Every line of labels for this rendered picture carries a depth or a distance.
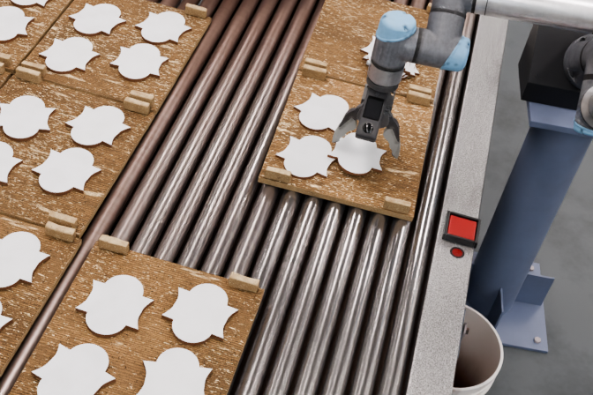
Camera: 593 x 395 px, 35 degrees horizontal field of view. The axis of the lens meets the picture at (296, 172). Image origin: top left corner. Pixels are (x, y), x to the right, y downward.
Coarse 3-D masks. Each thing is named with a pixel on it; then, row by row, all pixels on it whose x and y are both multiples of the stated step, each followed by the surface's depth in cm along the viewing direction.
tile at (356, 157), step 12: (336, 144) 214; (348, 144) 215; (360, 144) 216; (372, 144) 217; (336, 156) 211; (348, 156) 212; (360, 156) 213; (372, 156) 214; (348, 168) 208; (360, 168) 209; (372, 168) 211
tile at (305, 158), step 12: (300, 144) 214; (312, 144) 214; (324, 144) 215; (276, 156) 210; (288, 156) 210; (300, 156) 211; (312, 156) 211; (324, 156) 212; (288, 168) 207; (300, 168) 208; (312, 168) 208; (324, 168) 209
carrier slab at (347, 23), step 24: (336, 0) 260; (360, 0) 262; (384, 0) 264; (336, 24) 252; (360, 24) 253; (312, 48) 242; (336, 48) 244; (360, 48) 245; (336, 72) 236; (360, 72) 238; (432, 72) 242; (432, 96) 235
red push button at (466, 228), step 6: (450, 216) 206; (450, 222) 204; (456, 222) 204; (462, 222) 205; (468, 222) 205; (474, 222) 205; (450, 228) 203; (456, 228) 203; (462, 228) 203; (468, 228) 204; (474, 228) 204; (456, 234) 202; (462, 234) 202; (468, 234) 202; (474, 234) 203
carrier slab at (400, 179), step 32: (320, 96) 228; (352, 96) 230; (288, 128) 218; (384, 128) 223; (416, 128) 225; (384, 160) 215; (416, 160) 216; (320, 192) 204; (352, 192) 206; (384, 192) 207; (416, 192) 208
